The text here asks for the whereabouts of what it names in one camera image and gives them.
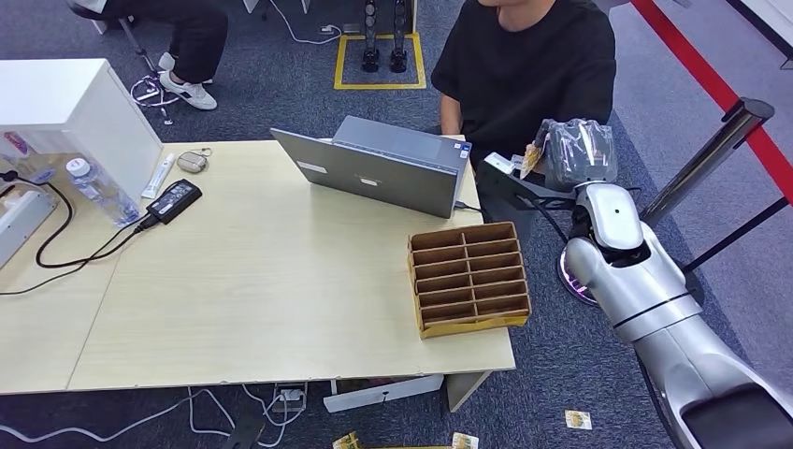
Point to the grey earbuds case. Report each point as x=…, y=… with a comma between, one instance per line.
x=191, y=162

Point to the person on stool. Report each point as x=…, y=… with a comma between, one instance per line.
x=186, y=37

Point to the black wrist camera, pale box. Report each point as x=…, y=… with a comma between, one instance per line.
x=514, y=189

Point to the grey floor power socket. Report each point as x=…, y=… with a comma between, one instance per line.
x=290, y=398

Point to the person at desk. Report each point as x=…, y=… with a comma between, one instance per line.
x=526, y=68

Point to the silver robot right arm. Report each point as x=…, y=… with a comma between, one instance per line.
x=657, y=310

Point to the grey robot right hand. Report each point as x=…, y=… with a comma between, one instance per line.
x=582, y=155

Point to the metal stool base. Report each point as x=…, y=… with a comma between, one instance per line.
x=153, y=92

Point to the yellow card on floor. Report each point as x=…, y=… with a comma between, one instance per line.
x=578, y=419
x=464, y=441
x=346, y=442

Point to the white cabinet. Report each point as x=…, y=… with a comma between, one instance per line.
x=74, y=111

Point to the red barrier belt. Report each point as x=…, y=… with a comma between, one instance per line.
x=718, y=90

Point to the black robot leg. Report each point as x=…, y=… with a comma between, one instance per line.
x=370, y=37
x=398, y=37

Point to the chrome stanchion post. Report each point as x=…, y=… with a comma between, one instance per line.
x=706, y=161

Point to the clear plastic water bottle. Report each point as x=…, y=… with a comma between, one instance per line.
x=102, y=195

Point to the cardboard divided card box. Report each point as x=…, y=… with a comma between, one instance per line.
x=471, y=279

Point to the wooden table leg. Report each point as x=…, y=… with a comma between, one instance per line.
x=464, y=387

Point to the clear plastic bag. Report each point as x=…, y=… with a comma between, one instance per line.
x=21, y=157

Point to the black power adapter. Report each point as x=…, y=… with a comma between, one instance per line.
x=175, y=201

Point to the white board under table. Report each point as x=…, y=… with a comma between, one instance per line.
x=384, y=393

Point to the white power strip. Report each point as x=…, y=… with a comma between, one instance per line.
x=21, y=222

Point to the grey open laptop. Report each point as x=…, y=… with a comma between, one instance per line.
x=378, y=173

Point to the yellow floor tape square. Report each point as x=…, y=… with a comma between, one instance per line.
x=339, y=68

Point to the white tube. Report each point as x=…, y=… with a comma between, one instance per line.
x=158, y=176

